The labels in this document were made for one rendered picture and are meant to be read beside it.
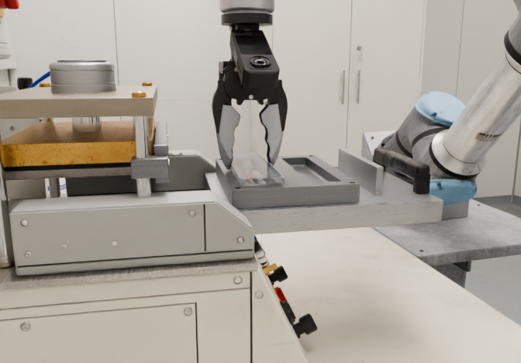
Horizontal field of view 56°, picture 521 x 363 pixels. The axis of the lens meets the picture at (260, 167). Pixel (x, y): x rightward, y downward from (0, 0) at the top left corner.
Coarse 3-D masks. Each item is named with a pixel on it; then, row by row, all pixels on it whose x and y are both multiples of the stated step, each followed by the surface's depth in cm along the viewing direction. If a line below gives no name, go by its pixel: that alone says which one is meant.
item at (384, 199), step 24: (360, 168) 70; (216, 192) 67; (360, 192) 67; (384, 192) 67; (408, 192) 67; (264, 216) 60; (288, 216) 60; (312, 216) 61; (336, 216) 61; (360, 216) 62; (384, 216) 63; (408, 216) 63; (432, 216) 64
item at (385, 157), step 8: (376, 152) 79; (384, 152) 77; (392, 152) 75; (376, 160) 79; (384, 160) 76; (392, 160) 73; (400, 160) 71; (408, 160) 70; (384, 168) 80; (392, 168) 74; (400, 168) 71; (408, 168) 69; (416, 168) 66; (424, 168) 66; (408, 176) 69; (416, 176) 66; (424, 176) 66; (416, 184) 67; (424, 184) 67; (416, 192) 67; (424, 192) 67
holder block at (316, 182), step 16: (288, 160) 79; (304, 160) 79; (320, 160) 77; (224, 176) 67; (288, 176) 66; (304, 176) 73; (320, 176) 72; (336, 176) 66; (240, 192) 59; (256, 192) 60; (272, 192) 60; (288, 192) 61; (304, 192) 61; (320, 192) 61; (336, 192) 62; (352, 192) 62; (240, 208) 60
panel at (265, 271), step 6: (258, 264) 56; (276, 264) 60; (264, 270) 60; (270, 270) 60; (264, 276) 57; (270, 282) 68; (270, 288) 57; (276, 294) 72; (276, 300) 58; (282, 306) 61; (282, 312) 58; (288, 318) 60; (288, 324) 59; (294, 330) 66; (306, 360) 60
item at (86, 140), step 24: (72, 120) 63; (96, 120) 63; (24, 144) 53; (48, 144) 54; (72, 144) 54; (96, 144) 55; (120, 144) 55; (24, 168) 54; (48, 168) 55; (72, 168) 55; (96, 168) 55; (120, 168) 56
